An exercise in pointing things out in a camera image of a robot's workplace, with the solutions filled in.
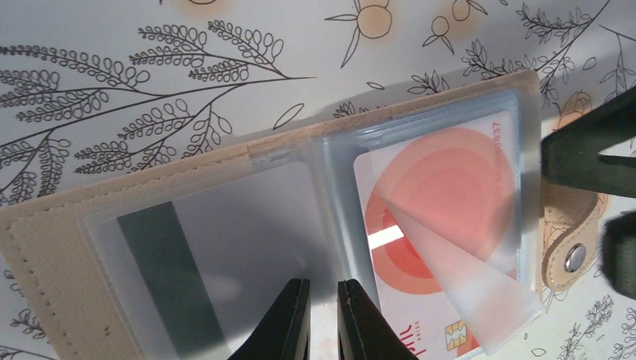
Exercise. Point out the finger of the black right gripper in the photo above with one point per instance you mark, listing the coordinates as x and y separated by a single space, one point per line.
618 254
571 156

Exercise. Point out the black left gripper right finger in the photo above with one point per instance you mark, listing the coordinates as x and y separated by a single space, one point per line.
363 332

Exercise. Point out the white red credit card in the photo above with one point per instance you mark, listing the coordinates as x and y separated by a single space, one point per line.
196 273
430 204

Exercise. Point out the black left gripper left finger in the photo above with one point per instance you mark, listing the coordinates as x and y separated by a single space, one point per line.
284 332

